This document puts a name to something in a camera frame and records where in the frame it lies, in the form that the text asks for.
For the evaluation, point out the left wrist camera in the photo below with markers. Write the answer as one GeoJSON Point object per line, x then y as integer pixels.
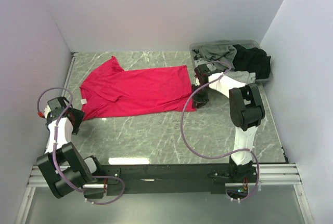
{"type": "Point", "coordinates": [43, 112]}

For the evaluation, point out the light grey t-shirt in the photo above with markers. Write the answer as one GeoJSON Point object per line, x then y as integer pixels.
{"type": "Point", "coordinates": [240, 78]}

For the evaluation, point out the aluminium rail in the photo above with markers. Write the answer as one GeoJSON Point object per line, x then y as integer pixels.
{"type": "Point", "coordinates": [280, 174]}

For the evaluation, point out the red t-shirt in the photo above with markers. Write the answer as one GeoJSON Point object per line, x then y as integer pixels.
{"type": "Point", "coordinates": [111, 91]}

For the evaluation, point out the grey plastic bin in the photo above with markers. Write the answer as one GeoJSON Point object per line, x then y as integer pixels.
{"type": "Point", "coordinates": [245, 43]}

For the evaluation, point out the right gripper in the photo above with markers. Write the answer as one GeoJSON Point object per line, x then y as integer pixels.
{"type": "Point", "coordinates": [201, 102]}

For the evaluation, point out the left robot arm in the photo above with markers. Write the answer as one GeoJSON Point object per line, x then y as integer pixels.
{"type": "Point", "coordinates": [63, 121]}

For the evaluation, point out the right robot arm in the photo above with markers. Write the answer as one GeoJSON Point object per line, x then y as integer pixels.
{"type": "Point", "coordinates": [246, 112]}

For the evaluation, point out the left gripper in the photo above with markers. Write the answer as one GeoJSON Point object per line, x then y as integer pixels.
{"type": "Point", "coordinates": [78, 115]}

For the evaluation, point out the black t-shirt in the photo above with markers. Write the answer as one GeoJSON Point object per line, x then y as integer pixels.
{"type": "Point", "coordinates": [252, 60]}

